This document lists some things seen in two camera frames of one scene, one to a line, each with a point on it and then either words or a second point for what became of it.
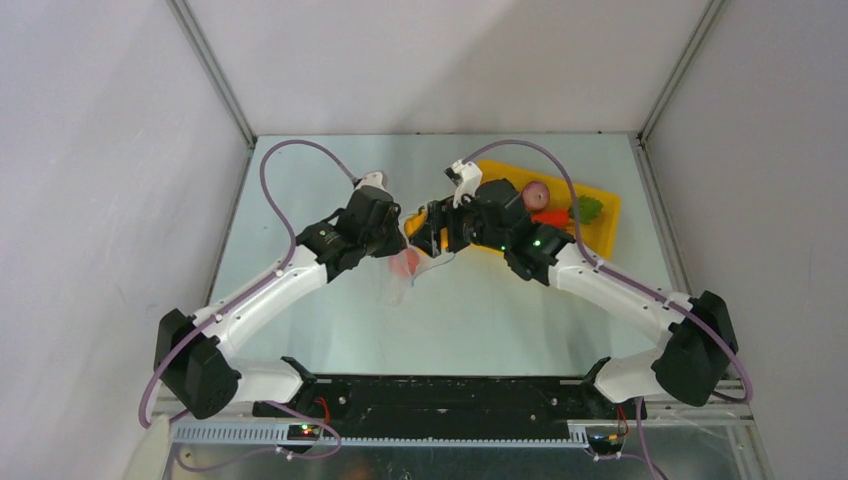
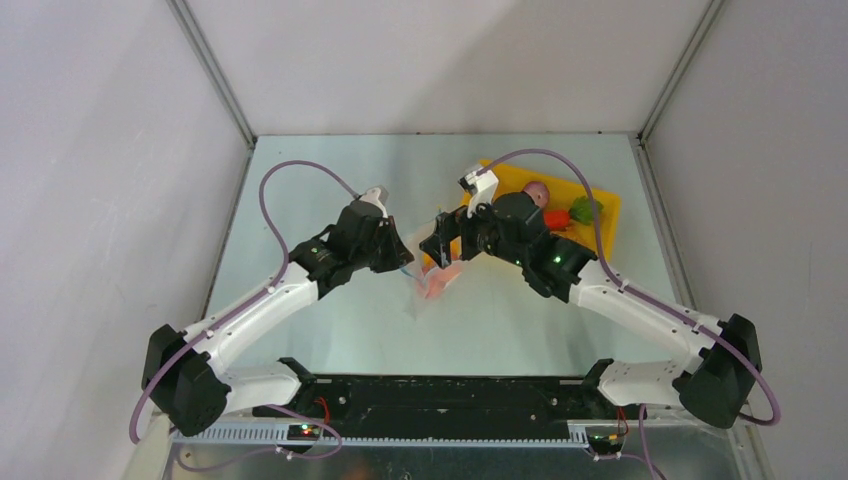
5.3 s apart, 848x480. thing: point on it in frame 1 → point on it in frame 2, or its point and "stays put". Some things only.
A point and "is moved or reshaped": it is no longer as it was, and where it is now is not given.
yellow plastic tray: [600, 235] stays put
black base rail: [448, 407] stays put
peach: [406, 263] is moved or reshaped
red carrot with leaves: [586, 206] stays put
